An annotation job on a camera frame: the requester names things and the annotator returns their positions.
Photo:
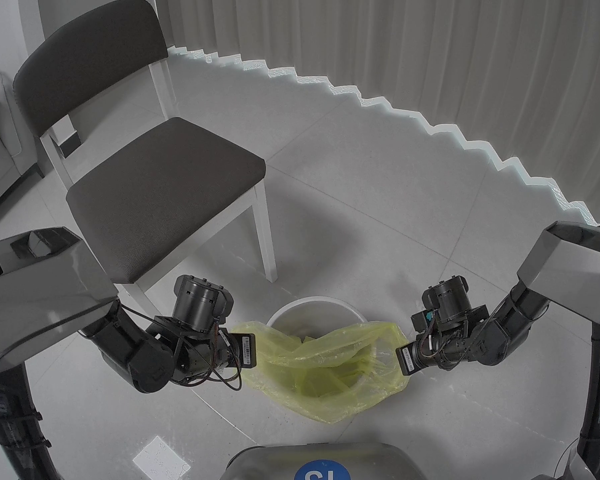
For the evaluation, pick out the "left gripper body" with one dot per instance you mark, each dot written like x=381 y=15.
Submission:
x=205 y=360

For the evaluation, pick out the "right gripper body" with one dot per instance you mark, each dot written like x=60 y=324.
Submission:
x=432 y=354

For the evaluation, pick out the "yellow plastic bag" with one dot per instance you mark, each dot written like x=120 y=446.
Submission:
x=330 y=368

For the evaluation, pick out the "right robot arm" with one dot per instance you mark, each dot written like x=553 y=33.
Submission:
x=575 y=273

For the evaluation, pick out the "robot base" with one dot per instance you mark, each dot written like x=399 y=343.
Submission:
x=270 y=465

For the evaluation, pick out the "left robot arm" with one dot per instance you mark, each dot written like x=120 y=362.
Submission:
x=45 y=288

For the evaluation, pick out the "white trash bin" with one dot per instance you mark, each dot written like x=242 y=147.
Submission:
x=320 y=313

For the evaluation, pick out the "white chair grey cushions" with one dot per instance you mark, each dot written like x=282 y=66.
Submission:
x=170 y=193

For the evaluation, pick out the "pale grey sofa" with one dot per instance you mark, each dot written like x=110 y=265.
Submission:
x=10 y=128

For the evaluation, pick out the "white curtain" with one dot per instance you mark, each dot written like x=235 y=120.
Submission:
x=380 y=28

